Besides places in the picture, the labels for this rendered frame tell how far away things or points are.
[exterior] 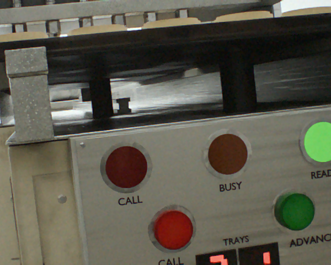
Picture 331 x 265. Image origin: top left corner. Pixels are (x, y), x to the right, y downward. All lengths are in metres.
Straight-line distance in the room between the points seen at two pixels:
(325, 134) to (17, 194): 0.25
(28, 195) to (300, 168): 0.22
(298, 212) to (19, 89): 0.23
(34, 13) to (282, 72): 0.62
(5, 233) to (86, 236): 0.74
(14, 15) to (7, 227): 0.38
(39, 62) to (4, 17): 0.77
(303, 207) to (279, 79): 0.26
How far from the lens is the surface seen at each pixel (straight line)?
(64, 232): 0.55
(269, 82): 0.82
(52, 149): 0.55
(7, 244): 1.26
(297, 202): 0.55
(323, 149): 0.56
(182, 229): 0.52
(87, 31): 0.54
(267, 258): 0.56
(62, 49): 0.52
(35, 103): 0.51
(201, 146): 0.53
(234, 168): 0.54
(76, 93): 3.93
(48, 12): 1.28
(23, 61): 0.51
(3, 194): 1.25
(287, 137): 0.55
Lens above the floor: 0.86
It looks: 3 degrees down
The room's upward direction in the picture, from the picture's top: 6 degrees counter-clockwise
